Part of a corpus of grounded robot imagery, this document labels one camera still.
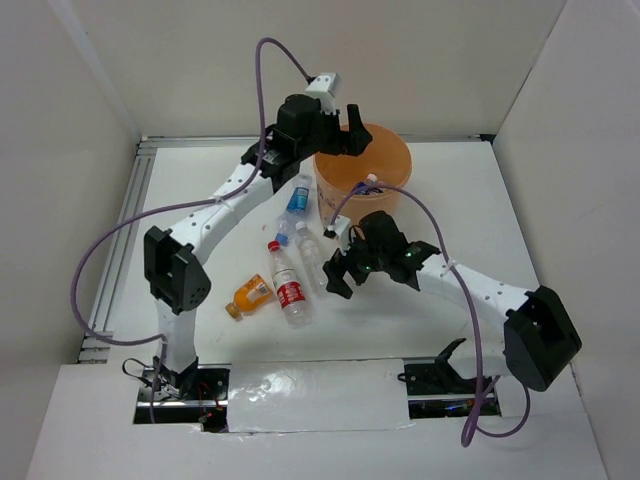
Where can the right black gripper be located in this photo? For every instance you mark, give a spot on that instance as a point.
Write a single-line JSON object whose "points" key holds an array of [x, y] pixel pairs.
{"points": [[336, 267]]}

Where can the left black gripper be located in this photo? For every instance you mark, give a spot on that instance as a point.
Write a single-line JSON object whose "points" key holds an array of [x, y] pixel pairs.
{"points": [[358, 138]]}

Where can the clear unlabeled plastic bottle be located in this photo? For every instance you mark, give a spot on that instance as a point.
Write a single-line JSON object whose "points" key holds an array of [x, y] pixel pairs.
{"points": [[311, 256]]}

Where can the orange juice bottle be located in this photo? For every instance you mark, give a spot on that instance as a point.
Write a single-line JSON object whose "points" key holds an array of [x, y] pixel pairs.
{"points": [[253, 294]]}

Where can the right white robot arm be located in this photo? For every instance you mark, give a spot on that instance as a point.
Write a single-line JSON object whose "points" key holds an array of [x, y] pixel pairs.
{"points": [[539, 338]]}

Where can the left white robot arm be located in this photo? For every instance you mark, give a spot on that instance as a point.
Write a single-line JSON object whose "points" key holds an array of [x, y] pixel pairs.
{"points": [[203, 229]]}

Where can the orange plastic bin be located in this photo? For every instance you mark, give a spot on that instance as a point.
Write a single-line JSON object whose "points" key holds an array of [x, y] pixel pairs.
{"points": [[387, 157]]}

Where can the blue label bottle in bin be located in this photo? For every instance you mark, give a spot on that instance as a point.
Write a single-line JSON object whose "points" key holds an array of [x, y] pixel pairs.
{"points": [[369, 186]]}

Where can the red label water bottle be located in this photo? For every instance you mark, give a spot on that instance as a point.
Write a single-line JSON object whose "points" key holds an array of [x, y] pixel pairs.
{"points": [[287, 287]]}

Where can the crushed blue label bottle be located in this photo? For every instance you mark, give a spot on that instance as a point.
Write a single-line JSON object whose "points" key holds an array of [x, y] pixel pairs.
{"points": [[295, 210]]}

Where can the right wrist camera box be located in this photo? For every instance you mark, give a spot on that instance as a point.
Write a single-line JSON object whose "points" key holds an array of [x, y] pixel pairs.
{"points": [[338, 230]]}

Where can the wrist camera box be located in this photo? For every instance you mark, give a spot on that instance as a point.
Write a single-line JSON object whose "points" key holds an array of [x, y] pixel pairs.
{"points": [[325, 84], [338, 230]]}

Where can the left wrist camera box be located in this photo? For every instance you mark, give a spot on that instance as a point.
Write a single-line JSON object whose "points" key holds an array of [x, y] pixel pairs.
{"points": [[325, 84]]}

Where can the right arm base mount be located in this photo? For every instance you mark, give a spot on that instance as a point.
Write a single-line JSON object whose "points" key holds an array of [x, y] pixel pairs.
{"points": [[434, 389]]}

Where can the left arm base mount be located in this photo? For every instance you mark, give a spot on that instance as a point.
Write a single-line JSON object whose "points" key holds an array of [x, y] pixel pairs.
{"points": [[203, 401]]}

